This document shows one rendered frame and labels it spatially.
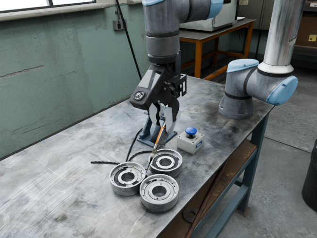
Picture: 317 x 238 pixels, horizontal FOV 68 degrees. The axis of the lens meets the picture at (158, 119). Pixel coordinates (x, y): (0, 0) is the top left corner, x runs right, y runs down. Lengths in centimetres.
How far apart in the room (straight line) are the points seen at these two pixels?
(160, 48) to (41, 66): 175
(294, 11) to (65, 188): 86
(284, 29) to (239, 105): 33
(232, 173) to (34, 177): 80
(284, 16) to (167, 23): 45
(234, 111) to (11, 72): 167
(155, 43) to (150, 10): 6
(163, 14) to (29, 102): 184
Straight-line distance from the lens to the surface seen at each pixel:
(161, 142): 63
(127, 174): 73
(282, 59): 90
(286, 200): 190
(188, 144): 81
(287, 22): 87
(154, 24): 52
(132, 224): 64
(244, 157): 125
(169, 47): 53
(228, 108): 104
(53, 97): 231
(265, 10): 436
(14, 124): 225
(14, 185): 86
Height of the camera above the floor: 132
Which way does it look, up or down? 31 degrees down
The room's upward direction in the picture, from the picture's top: 2 degrees counter-clockwise
